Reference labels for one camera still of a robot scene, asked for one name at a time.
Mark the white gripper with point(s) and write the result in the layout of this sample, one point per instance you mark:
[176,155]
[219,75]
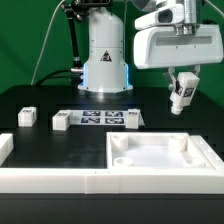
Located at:
[159,47]

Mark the white U-shaped obstacle fence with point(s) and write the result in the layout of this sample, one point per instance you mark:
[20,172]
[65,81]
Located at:
[106,181]

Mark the printed marker sheet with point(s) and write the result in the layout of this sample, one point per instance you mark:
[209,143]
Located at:
[98,117]

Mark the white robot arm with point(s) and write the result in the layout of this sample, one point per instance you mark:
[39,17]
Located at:
[105,71]

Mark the white square tabletop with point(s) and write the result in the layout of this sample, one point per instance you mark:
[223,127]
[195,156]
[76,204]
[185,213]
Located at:
[149,150]

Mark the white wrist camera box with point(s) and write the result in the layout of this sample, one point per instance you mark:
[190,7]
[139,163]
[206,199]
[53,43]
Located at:
[170,15]

